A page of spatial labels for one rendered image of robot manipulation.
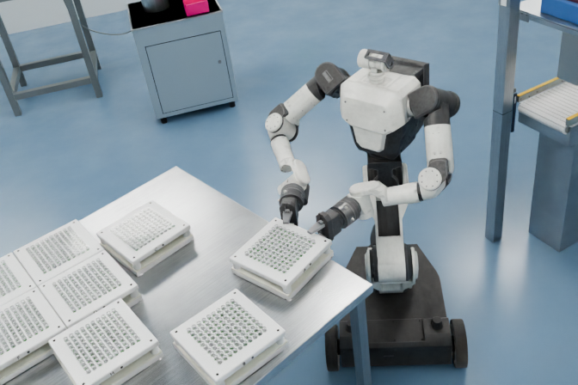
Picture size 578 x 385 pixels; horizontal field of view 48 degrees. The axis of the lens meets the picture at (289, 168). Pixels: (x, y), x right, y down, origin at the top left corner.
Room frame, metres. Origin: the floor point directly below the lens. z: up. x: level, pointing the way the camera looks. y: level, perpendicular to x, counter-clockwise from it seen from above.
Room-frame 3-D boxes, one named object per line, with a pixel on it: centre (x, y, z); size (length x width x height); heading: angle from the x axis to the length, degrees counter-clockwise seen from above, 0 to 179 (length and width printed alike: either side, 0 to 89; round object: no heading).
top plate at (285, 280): (1.62, 0.07, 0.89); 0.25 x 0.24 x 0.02; 47
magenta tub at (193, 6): (4.35, 0.46, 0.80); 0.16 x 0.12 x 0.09; 100
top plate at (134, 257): (1.84, 0.55, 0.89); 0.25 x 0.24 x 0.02; 40
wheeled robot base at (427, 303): (2.06, -0.37, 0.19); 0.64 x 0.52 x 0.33; 172
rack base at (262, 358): (1.30, 0.25, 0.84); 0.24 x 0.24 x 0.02; 35
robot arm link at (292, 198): (1.84, 0.02, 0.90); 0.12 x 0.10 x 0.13; 169
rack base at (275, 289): (1.62, 0.07, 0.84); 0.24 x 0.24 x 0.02; 47
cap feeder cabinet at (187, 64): (4.52, 0.65, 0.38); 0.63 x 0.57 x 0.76; 100
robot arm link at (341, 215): (1.73, -0.13, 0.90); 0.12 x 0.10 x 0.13; 129
